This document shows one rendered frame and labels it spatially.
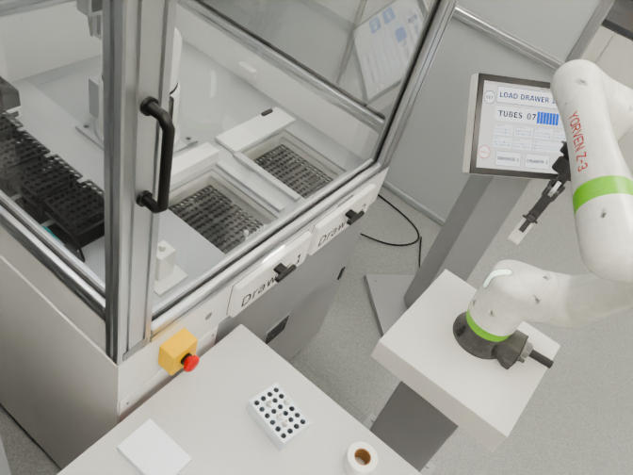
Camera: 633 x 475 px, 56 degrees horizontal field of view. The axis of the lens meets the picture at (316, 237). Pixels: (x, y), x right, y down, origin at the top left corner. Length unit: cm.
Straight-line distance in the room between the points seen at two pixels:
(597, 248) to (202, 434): 88
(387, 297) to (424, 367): 123
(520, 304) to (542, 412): 134
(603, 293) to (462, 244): 104
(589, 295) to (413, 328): 43
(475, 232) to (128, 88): 176
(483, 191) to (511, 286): 80
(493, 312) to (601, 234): 45
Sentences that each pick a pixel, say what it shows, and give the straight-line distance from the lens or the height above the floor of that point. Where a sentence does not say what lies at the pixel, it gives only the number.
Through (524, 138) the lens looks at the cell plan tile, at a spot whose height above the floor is 106.
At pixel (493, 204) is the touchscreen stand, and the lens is 227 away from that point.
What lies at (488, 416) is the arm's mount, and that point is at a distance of 152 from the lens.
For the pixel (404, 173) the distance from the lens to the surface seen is 326.
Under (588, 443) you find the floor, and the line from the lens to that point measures 282.
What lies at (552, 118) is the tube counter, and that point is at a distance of 212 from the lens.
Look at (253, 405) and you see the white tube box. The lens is 139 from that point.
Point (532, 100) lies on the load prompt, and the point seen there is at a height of 115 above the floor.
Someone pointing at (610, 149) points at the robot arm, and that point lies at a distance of 128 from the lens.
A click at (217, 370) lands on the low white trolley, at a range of 146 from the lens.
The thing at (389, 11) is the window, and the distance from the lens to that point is 132.
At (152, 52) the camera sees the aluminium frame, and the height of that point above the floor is 161.
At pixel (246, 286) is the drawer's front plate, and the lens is 142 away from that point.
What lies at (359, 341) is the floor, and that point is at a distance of 258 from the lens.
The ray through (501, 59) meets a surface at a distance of 283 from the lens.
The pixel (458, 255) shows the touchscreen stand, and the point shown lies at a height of 46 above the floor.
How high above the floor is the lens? 200
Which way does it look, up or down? 43 degrees down
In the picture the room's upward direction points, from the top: 19 degrees clockwise
